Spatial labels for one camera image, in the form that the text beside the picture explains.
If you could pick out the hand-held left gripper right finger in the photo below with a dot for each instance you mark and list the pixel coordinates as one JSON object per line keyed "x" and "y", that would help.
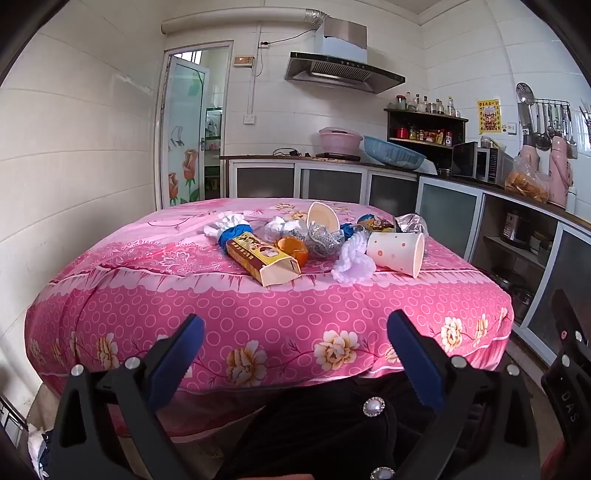
{"x": 413, "y": 360}

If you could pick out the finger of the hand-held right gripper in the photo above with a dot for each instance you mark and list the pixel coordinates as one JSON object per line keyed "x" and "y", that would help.
{"x": 569, "y": 318}

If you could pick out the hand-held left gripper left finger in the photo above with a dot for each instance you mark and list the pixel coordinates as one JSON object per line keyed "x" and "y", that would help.
{"x": 180, "y": 360}

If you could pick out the white dotted paper cup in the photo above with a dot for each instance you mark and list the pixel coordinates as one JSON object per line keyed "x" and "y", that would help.
{"x": 392, "y": 251}

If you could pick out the white knitted yarn bundle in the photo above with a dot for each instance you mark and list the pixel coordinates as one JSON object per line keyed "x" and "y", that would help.
{"x": 351, "y": 267}

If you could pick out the yellow brown carton box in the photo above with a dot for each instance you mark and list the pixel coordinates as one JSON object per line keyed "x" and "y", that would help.
{"x": 258, "y": 256}

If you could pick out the clear plastic bag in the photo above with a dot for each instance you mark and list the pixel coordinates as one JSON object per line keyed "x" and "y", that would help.
{"x": 411, "y": 225}

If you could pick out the printed snack wrapper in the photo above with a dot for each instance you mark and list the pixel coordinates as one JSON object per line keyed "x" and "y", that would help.
{"x": 378, "y": 225}

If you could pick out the white cloth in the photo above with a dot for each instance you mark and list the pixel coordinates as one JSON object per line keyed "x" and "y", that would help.
{"x": 221, "y": 221}

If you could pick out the white tissue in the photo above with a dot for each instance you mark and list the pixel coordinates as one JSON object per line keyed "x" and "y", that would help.
{"x": 275, "y": 226}

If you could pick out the red paper cup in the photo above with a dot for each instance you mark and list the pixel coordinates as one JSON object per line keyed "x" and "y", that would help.
{"x": 321, "y": 214}

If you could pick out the pink floral blanket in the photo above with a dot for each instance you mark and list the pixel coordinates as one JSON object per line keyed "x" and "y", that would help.
{"x": 184, "y": 295}

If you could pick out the stacked bowls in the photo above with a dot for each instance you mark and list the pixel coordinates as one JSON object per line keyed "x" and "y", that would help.
{"x": 541, "y": 249}

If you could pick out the silver rice cooker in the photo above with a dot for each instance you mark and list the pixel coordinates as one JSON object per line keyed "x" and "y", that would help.
{"x": 516, "y": 230}

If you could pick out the person's black clothing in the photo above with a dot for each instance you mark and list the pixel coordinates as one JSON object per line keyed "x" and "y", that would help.
{"x": 314, "y": 429}

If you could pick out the clear bag of snacks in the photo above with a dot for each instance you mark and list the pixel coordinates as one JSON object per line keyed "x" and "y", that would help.
{"x": 526, "y": 184}

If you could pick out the white frosted glass cabinet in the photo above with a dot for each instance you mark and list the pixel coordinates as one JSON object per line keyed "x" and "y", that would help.
{"x": 450, "y": 217}
{"x": 323, "y": 182}

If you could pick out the pink thermos flask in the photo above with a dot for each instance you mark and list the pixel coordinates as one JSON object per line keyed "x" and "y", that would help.
{"x": 528, "y": 154}
{"x": 559, "y": 170}

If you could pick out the silver microwave oven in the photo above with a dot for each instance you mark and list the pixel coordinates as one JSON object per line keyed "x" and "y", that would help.
{"x": 473, "y": 161}

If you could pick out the metal chopstick holder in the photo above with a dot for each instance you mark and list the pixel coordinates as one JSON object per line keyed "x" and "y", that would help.
{"x": 586, "y": 124}

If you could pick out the rack of hanging utensils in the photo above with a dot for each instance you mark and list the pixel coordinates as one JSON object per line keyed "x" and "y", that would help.
{"x": 545, "y": 120}

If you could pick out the blue plastic basket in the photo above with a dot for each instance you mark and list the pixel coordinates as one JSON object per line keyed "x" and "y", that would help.
{"x": 392, "y": 152}

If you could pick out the black induction cooker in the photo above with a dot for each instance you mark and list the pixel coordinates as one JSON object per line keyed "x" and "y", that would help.
{"x": 337, "y": 157}

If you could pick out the flower print glass door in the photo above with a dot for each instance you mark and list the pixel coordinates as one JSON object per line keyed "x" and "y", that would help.
{"x": 184, "y": 138}

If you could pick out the row of seasoning jars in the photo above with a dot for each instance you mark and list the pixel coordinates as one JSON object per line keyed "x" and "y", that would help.
{"x": 425, "y": 136}

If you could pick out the pink lidded pot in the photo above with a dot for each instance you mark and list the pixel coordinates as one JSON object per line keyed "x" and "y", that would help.
{"x": 339, "y": 141}

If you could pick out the dark wooden spice shelf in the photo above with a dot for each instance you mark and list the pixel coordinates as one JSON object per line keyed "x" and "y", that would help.
{"x": 427, "y": 119}

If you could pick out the row of condiment bottles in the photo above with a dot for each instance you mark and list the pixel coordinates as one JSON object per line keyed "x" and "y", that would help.
{"x": 427, "y": 106}

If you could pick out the steel range hood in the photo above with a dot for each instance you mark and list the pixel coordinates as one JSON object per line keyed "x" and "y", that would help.
{"x": 341, "y": 69}

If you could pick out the white wall socket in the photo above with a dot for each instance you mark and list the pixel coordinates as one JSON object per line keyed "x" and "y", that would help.
{"x": 510, "y": 128}

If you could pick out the yellow wall poster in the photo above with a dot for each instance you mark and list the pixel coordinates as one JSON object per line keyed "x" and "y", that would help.
{"x": 490, "y": 116}

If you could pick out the white wall outlet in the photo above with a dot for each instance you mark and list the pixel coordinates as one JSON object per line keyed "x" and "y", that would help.
{"x": 250, "y": 119}

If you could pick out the white wall box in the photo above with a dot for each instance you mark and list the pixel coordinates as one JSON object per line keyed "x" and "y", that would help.
{"x": 244, "y": 61}

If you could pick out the white exhaust duct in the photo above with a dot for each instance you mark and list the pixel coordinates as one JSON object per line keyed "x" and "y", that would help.
{"x": 231, "y": 21}

